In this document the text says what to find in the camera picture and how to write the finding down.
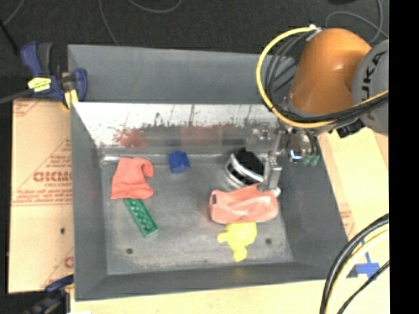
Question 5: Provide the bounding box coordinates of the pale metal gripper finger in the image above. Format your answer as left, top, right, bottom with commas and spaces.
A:
263, 158, 274, 191
271, 166, 283, 191

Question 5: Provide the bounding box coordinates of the black and silver cup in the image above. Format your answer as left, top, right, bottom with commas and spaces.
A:
223, 147, 266, 189

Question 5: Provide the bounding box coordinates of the large pink cloth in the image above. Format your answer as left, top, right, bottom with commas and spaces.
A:
209, 184, 280, 225

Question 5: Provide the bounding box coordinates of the yellow toy animal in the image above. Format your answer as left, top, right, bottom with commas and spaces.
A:
217, 221, 259, 263

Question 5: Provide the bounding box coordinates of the blue toy block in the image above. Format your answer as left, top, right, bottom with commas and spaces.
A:
168, 150, 191, 174

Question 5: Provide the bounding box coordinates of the grey metal bin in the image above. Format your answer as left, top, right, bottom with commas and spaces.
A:
67, 44, 350, 300

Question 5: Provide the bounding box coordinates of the dark green flat block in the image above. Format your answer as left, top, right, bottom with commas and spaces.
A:
124, 198, 160, 239

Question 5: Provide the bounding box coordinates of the small pink cloth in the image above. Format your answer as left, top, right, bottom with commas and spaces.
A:
109, 156, 155, 200

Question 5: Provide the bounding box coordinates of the brown cardboard board red print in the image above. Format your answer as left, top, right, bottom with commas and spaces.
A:
7, 97, 75, 294

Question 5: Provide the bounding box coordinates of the black cylinder on white bracket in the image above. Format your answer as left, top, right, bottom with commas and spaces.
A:
336, 120, 363, 139

